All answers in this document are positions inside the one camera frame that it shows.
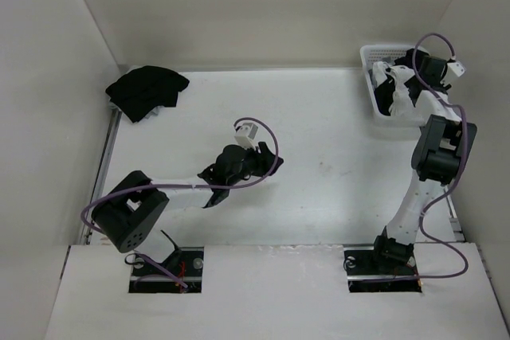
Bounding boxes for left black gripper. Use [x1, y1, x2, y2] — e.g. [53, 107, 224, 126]
[227, 141, 282, 187]

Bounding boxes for white tank top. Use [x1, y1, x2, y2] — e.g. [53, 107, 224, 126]
[372, 61, 418, 119]

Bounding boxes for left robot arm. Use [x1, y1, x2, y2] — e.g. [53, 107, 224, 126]
[92, 142, 284, 276]

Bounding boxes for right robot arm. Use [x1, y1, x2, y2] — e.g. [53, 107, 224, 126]
[369, 49, 477, 273]

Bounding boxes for black tank tops in basket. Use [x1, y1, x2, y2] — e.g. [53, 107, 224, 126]
[371, 49, 422, 119]

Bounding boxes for stack of black tank tops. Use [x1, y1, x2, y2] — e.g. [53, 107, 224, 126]
[105, 65, 190, 123]

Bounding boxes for white plastic basket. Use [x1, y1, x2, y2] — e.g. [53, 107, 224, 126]
[359, 43, 423, 128]

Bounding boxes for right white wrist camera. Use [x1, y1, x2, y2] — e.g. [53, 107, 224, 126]
[443, 60, 465, 84]

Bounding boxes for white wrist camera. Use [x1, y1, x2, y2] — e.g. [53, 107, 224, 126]
[234, 122, 258, 150]
[443, 60, 465, 84]

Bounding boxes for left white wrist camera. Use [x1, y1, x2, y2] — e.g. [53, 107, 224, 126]
[234, 122, 258, 150]

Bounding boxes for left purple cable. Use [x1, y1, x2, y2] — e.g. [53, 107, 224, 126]
[81, 118, 282, 291]

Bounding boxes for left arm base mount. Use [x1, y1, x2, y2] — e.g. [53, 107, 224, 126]
[124, 247, 205, 294]

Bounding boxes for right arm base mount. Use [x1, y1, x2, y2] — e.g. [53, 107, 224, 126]
[343, 246, 422, 293]

